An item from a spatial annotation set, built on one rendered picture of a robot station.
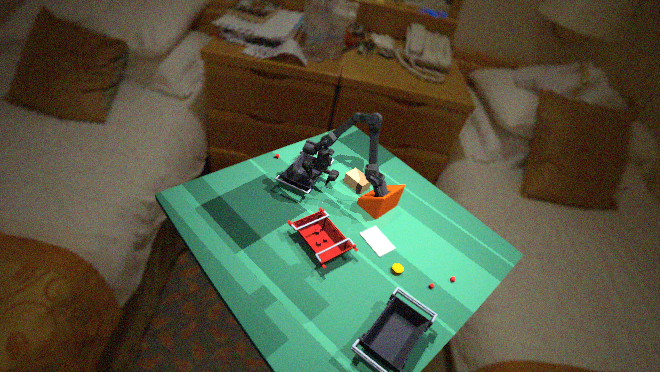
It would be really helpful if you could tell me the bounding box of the yellow disc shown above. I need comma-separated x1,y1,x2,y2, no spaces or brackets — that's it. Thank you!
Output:
391,263,404,276

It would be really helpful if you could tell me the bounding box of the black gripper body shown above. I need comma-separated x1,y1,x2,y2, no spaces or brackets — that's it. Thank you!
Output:
302,158,339,181

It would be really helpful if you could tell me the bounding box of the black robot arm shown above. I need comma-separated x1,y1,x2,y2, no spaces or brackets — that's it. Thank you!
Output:
302,113,391,197

